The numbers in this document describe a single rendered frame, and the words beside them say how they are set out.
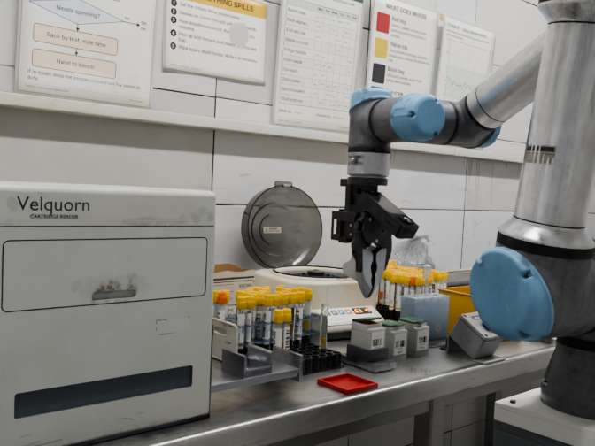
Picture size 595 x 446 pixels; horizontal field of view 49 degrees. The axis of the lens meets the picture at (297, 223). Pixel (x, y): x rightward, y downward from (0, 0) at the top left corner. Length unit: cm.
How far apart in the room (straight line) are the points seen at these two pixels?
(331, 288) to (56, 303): 75
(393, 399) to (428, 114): 45
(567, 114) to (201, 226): 46
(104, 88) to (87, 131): 10
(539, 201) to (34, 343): 60
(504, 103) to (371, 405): 51
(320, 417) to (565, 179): 47
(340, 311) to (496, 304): 61
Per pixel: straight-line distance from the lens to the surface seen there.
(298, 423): 96
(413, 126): 105
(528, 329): 84
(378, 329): 117
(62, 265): 77
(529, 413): 96
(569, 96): 83
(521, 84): 107
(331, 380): 109
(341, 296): 142
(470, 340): 130
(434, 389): 117
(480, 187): 243
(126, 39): 152
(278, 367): 101
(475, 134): 115
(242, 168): 167
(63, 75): 146
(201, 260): 85
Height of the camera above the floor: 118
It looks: 3 degrees down
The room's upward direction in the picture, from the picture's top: 3 degrees clockwise
